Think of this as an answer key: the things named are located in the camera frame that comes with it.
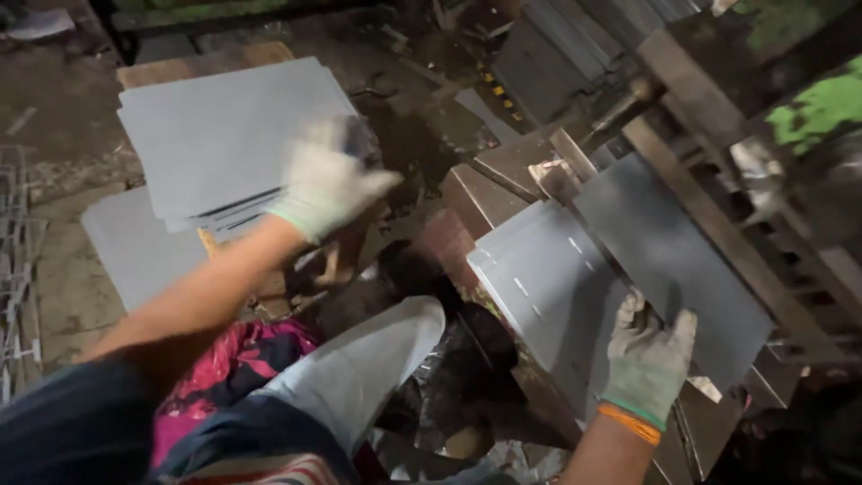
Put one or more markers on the person's right hand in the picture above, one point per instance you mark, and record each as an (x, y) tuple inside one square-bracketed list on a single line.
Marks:
[(648, 367)]

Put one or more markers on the person's left hand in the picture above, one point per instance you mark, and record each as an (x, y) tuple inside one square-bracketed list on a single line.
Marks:
[(323, 185)]

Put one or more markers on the orange wristband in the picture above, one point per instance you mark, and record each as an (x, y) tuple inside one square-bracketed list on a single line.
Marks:
[(630, 423)]

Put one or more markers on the stack of grey metal sheets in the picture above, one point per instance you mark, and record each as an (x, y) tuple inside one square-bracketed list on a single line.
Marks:
[(222, 141)]

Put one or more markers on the stack of bent metal sheets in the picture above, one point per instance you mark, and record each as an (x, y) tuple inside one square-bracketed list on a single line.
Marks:
[(545, 289)]

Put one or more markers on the rusty metal bending machine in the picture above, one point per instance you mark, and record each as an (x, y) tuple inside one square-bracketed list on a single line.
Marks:
[(673, 202)]

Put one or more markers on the wooden board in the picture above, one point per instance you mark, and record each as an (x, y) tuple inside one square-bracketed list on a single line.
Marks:
[(202, 64)]

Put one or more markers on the grey metal strip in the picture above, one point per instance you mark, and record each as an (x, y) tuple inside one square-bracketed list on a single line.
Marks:
[(486, 114)]

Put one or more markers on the person's light trouser leg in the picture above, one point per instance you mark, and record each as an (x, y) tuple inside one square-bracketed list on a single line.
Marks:
[(363, 370)]

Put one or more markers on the large grey metal sheet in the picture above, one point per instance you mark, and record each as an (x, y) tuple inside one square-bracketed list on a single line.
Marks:
[(138, 249)]

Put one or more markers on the pink patterned cloth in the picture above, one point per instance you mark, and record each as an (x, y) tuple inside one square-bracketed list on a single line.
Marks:
[(222, 377)]

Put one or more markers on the heap of dark metal sheets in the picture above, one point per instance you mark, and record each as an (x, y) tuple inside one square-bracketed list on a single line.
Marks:
[(572, 47)]

